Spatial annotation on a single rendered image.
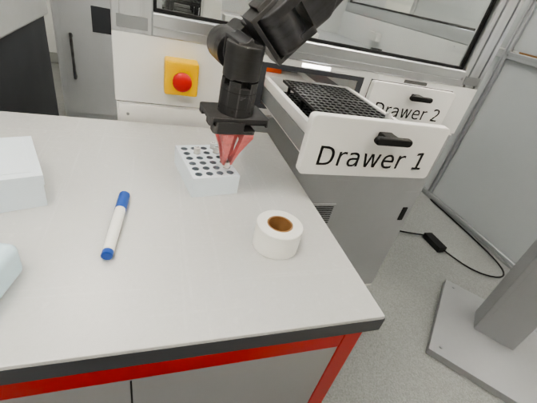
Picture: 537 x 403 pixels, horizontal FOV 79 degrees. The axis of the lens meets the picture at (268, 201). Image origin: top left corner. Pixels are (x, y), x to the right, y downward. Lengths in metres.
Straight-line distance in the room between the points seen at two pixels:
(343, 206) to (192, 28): 0.72
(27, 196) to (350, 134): 0.50
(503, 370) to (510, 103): 1.50
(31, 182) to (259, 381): 0.41
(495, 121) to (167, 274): 2.30
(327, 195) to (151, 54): 0.66
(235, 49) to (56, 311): 0.39
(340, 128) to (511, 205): 1.90
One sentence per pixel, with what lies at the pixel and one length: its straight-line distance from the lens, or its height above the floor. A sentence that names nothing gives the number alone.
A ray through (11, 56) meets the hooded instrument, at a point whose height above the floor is 0.73.
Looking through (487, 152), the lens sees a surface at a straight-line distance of 2.51.
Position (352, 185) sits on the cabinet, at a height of 0.59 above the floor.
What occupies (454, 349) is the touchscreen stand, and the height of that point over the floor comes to 0.03.
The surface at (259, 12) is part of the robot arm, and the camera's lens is 0.51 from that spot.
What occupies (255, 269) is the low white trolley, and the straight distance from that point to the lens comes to 0.46.
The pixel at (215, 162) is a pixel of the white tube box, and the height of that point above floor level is 0.80.
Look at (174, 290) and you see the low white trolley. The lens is 0.42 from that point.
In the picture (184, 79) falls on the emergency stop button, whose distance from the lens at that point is 0.76.
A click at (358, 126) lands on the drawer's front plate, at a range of 0.59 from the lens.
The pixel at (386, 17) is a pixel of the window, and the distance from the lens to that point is 0.99.
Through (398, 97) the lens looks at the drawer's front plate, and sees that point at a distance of 1.04.
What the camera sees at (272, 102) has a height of 0.86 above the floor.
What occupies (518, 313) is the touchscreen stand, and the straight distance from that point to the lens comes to 1.69.
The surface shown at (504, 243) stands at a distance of 2.44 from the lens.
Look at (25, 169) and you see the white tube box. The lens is 0.56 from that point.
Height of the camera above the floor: 1.08
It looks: 33 degrees down
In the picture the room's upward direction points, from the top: 14 degrees clockwise
